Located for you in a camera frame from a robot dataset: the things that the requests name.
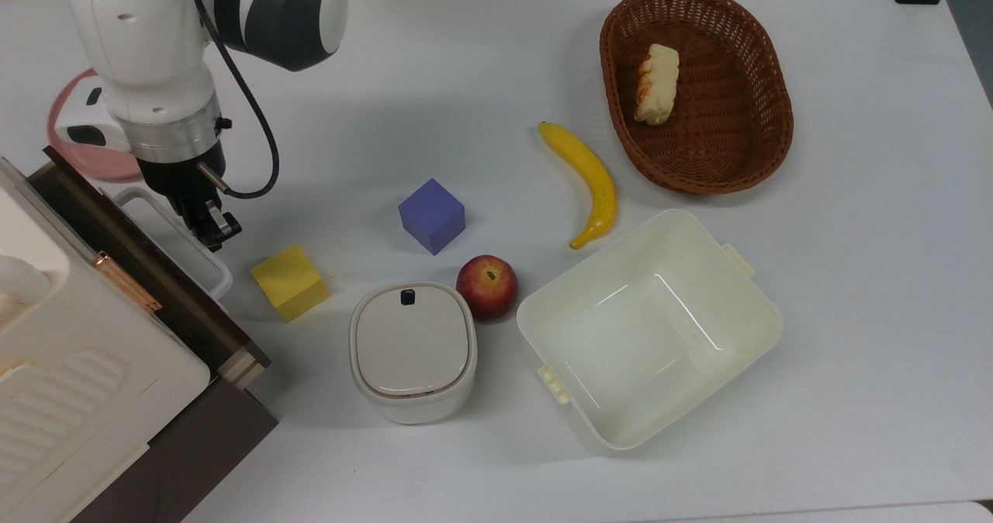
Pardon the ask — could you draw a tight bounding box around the brown wicker basket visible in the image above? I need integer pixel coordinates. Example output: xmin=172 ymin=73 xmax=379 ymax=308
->
xmin=600 ymin=0 xmax=794 ymax=196

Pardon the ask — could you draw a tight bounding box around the purple cube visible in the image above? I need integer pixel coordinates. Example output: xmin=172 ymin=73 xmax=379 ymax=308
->
xmin=398 ymin=178 xmax=466 ymax=256

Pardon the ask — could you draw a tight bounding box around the wooden drawer with white handle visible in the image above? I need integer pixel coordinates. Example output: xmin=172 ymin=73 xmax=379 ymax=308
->
xmin=31 ymin=145 xmax=272 ymax=392

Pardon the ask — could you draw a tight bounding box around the red apple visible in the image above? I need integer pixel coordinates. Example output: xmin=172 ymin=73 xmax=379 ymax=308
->
xmin=456 ymin=255 xmax=519 ymax=323

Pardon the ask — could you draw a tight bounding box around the small white lidded bin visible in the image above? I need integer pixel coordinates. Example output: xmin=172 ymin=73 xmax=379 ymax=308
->
xmin=348 ymin=281 xmax=478 ymax=425

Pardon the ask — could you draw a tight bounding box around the dark brown wooden cabinet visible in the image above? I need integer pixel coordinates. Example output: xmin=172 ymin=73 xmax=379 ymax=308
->
xmin=70 ymin=376 xmax=279 ymax=523

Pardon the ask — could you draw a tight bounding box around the piece of bread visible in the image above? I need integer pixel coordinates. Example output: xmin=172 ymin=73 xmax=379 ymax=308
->
xmin=635 ymin=43 xmax=680 ymax=126

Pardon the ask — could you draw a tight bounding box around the copper latch on storage box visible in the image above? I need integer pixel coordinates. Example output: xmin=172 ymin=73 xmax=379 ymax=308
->
xmin=92 ymin=251 xmax=162 ymax=314

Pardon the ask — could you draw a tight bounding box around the yellow cube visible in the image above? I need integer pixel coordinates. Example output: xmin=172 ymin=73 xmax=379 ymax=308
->
xmin=250 ymin=244 xmax=330 ymax=324

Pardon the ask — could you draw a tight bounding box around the pink plate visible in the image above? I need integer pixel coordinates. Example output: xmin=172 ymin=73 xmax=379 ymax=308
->
xmin=47 ymin=69 xmax=144 ymax=182

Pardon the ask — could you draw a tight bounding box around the yellow banana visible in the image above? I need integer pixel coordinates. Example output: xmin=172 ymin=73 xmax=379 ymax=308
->
xmin=538 ymin=122 xmax=619 ymax=251

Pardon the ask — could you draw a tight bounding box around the cream open plastic container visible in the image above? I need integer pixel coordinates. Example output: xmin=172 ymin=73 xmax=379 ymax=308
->
xmin=517 ymin=210 xmax=784 ymax=452

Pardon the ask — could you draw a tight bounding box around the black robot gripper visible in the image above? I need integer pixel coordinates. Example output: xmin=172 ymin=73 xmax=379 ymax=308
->
xmin=140 ymin=147 xmax=243 ymax=254

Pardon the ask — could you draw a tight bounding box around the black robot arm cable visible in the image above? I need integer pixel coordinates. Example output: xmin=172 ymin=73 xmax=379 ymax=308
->
xmin=190 ymin=0 xmax=280 ymax=199

